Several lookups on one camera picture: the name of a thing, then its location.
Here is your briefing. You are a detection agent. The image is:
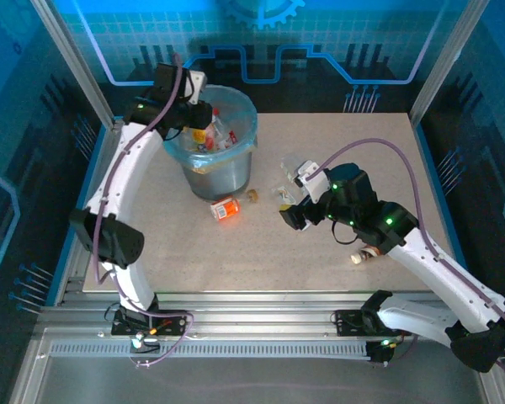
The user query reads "brown label bottle white cap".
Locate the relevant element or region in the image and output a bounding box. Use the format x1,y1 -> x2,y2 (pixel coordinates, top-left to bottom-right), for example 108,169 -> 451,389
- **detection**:
349,245 -> 383,266

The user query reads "aluminium frame post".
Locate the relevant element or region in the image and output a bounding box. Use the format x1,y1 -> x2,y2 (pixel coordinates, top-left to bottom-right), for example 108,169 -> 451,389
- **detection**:
407,0 -> 490,126
29,0 -> 115,128

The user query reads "clear bottle red cap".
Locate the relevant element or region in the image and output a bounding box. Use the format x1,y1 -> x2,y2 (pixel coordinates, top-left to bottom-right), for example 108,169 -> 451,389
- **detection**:
210,106 -> 231,149

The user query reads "grey metal bin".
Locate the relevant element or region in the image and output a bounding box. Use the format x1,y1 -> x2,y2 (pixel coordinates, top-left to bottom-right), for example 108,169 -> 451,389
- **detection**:
178,142 -> 254,201

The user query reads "aluminium frame rail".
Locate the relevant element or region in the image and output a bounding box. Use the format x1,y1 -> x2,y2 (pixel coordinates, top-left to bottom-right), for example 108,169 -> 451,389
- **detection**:
37,290 -> 505,338

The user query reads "blue plastic bin liner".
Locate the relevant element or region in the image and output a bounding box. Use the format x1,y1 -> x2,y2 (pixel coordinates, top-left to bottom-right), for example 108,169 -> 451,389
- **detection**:
162,83 -> 259,170

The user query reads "orange label plastic bottle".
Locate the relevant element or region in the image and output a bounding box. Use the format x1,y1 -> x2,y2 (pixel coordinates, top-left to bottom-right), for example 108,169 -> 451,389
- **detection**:
210,195 -> 242,221

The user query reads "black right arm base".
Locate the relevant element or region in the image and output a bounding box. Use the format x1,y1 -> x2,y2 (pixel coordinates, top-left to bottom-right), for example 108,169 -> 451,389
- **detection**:
333,308 -> 407,338

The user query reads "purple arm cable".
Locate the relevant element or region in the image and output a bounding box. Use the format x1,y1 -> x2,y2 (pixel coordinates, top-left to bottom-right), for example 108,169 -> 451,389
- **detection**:
305,137 -> 505,383
90,52 -> 195,368

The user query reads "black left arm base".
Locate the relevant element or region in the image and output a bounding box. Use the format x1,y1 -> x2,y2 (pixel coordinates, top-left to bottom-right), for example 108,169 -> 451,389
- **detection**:
110,308 -> 194,338

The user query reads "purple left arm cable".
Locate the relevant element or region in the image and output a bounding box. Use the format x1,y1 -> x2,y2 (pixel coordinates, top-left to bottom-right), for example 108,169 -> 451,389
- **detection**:
90,52 -> 195,368

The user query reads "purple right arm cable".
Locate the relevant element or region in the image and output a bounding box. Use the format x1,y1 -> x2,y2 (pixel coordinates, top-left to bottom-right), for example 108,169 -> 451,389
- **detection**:
305,137 -> 505,383

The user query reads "slotted grey cable duct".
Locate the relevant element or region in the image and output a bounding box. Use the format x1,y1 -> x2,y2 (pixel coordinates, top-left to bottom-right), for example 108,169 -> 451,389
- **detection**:
49,343 -> 372,359

